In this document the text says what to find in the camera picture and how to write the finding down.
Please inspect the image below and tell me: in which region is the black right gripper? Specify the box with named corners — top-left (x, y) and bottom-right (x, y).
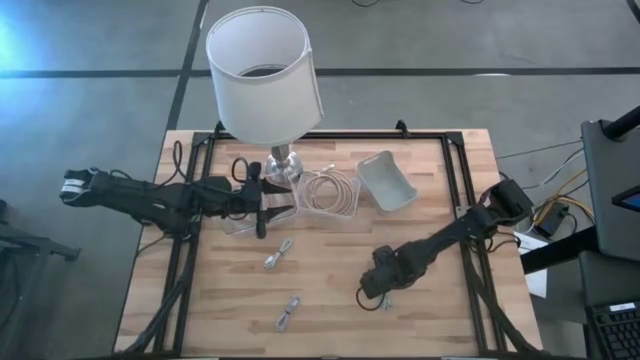
top-left (359, 243), bottom-right (426, 301)

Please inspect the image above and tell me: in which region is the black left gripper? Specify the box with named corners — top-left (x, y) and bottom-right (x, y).
top-left (230, 161), bottom-right (297, 240)

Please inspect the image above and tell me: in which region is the beige braided cable coil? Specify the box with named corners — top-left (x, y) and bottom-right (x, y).
top-left (301, 163), bottom-right (358, 217)

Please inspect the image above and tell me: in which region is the light grey braided USB cable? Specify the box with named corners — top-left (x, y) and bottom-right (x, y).
top-left (274, 294), bottom-right (302, 334)
top-left (263, 236), bottom-right (295, 272)

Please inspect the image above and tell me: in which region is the large clear plastic bin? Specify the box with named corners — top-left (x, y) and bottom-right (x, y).
top-left (218, 185), bottom-right (302, 238)

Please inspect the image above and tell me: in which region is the small clear plastic bin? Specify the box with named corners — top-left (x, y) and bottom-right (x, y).
top-left (295, 169), bottom-right (362, 220)

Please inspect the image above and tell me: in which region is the grey plastic bin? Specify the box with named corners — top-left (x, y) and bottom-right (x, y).
top-left (355, 149), bottom-right (420, 214)

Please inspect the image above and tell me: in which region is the white shade metal table lamp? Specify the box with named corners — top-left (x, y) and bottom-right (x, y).
top-left (205, 5), bottom-right (325, 184)

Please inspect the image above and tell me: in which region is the white paper sheet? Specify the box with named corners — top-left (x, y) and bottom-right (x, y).
top-left (513, 230), bottom-right (550, 300)

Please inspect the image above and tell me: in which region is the black power supply box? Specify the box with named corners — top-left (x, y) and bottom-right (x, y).
top-left (533, 201), bottom-right (571, 238)

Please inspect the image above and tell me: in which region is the black metal stand leg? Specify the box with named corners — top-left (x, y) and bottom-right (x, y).
top-left (0, 199), bottom-right (83, 263)

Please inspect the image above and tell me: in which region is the black laptop keyboard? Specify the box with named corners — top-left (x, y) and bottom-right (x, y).
top-left (585, 299), bottom-right (640, 360)

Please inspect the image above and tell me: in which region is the dark grey stand panel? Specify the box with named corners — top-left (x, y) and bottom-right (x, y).
top-left (579, 104), bottom-right (640, 264)

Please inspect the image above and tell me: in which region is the tablet screen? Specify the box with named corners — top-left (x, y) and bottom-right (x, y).
top-left (611, 183), bottom-right (640, 214)

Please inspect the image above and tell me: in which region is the black metal table frame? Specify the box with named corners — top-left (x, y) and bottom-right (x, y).
top-left (119, 119), bottom-right (547, 359)

